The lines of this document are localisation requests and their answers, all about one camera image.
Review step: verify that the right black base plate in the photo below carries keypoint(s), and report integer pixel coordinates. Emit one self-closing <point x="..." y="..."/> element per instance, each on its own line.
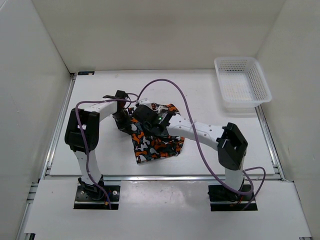
<point x="223" y="200"/>

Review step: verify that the orange camouflage shorts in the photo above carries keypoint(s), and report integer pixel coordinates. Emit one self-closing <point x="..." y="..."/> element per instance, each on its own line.
<point x="149" y="148"/>

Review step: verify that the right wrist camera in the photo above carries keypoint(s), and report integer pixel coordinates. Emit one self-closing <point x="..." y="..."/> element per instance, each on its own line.
<point x="144" y="102"/>

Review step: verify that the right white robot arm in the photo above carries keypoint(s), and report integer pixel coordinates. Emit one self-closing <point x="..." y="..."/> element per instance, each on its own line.
<point x="228" y="141"/>

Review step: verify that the aluminium rail front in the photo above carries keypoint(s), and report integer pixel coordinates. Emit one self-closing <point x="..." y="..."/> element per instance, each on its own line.
<point x="269" y="177"/>

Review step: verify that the aluminium rail left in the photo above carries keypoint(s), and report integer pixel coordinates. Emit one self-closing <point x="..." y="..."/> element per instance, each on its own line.
<point x="47" y="162"/>

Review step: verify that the white perforated plastic basket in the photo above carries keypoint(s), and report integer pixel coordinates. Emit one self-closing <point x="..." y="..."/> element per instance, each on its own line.
<point x="242" y="83"/>

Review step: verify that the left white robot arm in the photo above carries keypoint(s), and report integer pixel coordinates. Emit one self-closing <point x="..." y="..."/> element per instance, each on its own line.
<point x="82" y="136"/>

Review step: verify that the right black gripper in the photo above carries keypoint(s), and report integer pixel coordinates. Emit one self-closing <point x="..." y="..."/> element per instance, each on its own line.
<point x="152" y="133"/>

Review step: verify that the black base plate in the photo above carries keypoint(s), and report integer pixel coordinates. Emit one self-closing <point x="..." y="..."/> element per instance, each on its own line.
<point x="223" y="200"/>
<point x="88" y="200"/>

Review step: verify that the black label sticker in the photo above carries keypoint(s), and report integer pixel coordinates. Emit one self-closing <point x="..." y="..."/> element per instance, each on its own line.
<point x="86" y="73"/>

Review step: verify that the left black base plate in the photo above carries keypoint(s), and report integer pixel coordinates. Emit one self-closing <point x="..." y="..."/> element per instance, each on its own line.
<point x="88" y="200"/>

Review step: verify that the aluminium rail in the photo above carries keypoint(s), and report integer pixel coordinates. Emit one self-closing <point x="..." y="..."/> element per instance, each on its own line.
<point x="269" y="177"/>
<point x="47" y="162"/>

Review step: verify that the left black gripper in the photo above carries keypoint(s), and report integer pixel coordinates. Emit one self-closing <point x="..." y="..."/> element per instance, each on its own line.
<point x="126" y="126"/>

